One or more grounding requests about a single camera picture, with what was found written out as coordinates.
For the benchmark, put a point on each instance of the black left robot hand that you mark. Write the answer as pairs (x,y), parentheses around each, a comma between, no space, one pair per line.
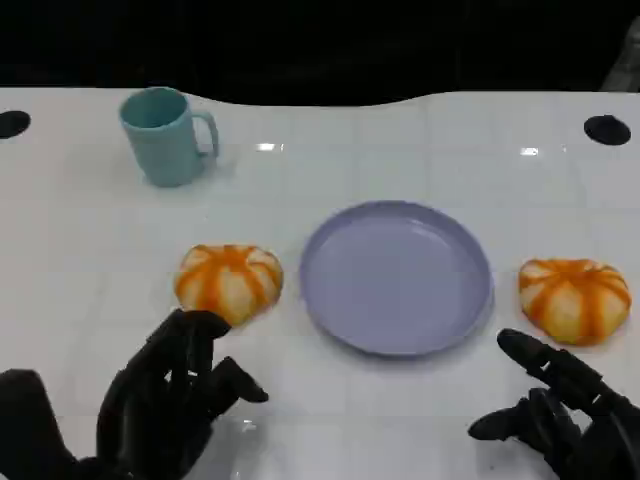
(145,400)

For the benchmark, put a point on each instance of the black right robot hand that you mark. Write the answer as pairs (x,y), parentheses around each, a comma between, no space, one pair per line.
(590,415)

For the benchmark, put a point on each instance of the orange and white bread roll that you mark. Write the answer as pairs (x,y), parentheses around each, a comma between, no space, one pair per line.
(227,282)
(572,300)

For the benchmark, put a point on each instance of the lilac plate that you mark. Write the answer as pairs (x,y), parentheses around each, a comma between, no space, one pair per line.
(395,280)

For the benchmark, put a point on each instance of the pale green mug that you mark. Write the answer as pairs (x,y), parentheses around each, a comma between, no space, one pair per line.
(162,145)

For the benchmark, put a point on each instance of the black round table grommet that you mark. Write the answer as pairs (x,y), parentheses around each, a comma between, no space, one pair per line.
(11,124)
(607,130)

